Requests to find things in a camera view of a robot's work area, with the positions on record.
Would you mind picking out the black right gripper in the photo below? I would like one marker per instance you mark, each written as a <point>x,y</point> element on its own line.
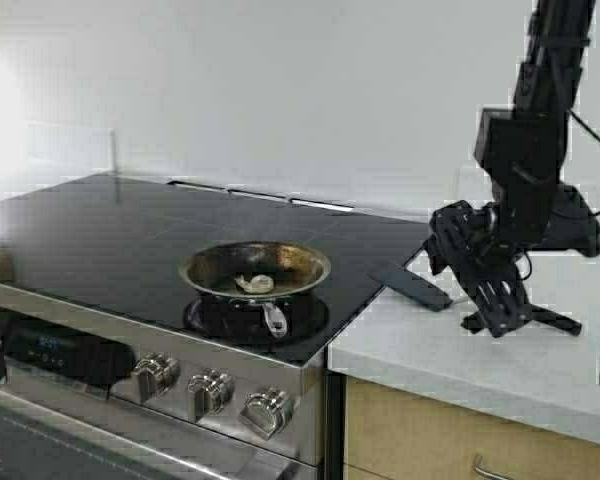
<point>465,240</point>

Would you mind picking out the black spatula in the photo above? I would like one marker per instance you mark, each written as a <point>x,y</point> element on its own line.
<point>425,293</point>

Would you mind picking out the raw grey shrimp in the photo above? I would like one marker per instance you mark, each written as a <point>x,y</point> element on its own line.
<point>256,285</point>

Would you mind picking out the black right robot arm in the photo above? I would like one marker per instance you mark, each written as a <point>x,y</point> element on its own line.
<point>523,150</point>

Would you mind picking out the steel frying pan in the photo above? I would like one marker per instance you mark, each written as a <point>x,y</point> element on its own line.
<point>297,271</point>

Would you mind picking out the wooden base cabinet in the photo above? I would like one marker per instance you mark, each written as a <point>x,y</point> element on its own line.
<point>391,434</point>

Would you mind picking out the right steel stove knob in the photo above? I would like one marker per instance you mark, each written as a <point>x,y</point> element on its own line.
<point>267,412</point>

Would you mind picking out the steel stove knob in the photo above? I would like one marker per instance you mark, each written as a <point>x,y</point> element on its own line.
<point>267,412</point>
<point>208,393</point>
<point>154,375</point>

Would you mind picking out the middle steel stove knob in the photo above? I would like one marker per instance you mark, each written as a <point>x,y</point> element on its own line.
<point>208,393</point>

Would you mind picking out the left steel stove knob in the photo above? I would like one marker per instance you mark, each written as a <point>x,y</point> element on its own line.
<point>154,375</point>

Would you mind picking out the stainless steel kitchen stove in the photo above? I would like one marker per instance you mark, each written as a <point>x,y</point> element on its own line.
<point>90,284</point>

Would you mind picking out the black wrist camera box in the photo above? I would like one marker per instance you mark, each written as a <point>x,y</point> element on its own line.
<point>572,224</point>

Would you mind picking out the steel drawer handle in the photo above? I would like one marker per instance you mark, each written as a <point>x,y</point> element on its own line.
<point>480,469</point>

